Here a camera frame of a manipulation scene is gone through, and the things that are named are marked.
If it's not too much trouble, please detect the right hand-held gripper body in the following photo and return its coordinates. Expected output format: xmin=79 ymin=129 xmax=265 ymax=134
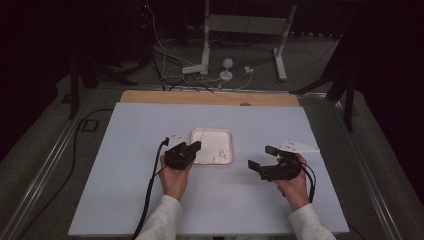
xmin=259 ymin=139 xmax=321 ymax=183

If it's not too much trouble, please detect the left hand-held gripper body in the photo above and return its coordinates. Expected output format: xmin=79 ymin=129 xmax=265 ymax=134
xmin=164 ymin=132 xmax=198 ymax=171

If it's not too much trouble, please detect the metal tray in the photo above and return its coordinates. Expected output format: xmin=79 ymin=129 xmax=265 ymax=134
xmin=189 ymin=127 xmax=234 ymax=166

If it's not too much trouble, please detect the thin wooden skewer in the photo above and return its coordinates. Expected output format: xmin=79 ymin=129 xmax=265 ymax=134
xmin=199 ymin=111 xmax=215 ymax=144

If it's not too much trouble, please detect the person's right hand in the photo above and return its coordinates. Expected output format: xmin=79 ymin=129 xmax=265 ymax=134
xmin=273 ymin=152 xmax=312 ymax=212

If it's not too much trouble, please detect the person's left hand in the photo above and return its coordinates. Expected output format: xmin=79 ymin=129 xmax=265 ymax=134
xmin=158 ymin=154 xmax=195 ymax=202

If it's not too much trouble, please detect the pale blue table mat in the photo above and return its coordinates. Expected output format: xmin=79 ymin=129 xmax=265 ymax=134
xmin=67 ymin=102 xmax=350 ymax=237

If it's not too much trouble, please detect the white power strip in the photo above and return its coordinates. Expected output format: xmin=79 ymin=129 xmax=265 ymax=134
xmin=181 ymin=64 xmax=208 ymax=75

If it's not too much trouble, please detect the small white round lamp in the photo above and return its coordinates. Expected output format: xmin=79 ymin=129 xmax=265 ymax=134
xmin=219 ymin=58 xmax=235 ymax=82

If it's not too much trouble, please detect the black square floor plate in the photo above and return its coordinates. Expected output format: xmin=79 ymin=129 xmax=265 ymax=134
xmin=81 ymin=119 xmax=100 ymax=133

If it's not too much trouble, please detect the black tripod stand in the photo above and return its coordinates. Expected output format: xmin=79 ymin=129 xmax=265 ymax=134
xmin=289 ymin=29 xmax=357 ymax=133
xmin=68 ymin=49 xmax=138 ymax=120

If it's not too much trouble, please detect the right hand-held gripper cable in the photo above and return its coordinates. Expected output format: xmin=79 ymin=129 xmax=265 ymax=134
xmin=289 ymin=155 xmax=317 ymax=204

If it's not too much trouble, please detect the hand-held gripper cable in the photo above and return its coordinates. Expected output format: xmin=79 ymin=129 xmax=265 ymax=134
xmin=131 ymin=136 xmax=171 ymax=240
xmin=289 ymin=155 xmax=317 ymax=204

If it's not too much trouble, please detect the left hand-held gripper cable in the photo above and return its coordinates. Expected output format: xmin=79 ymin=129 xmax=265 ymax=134
xmin=131 ymin=136 xmax=171 ymax=240

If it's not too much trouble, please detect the aluminium floor rail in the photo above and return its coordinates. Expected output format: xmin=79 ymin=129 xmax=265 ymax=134
xmin=0 ymin=89 xmax=98 ymax=240
xmin=333 ymin=99 xmax=406 ymax=240

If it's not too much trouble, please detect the black floor cable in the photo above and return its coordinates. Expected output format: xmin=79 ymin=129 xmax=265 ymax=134
xmin=19 ymin=108 xmax=114 ymax=240

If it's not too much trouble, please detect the white cable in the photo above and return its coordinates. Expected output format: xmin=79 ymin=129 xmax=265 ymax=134
xmin=145 ymin=1 xmax=194 ymax=84

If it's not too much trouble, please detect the white metal stand frame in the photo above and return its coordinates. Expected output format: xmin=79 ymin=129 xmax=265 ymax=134
xmin=200 ymin=0 xmax=298 ymax=82

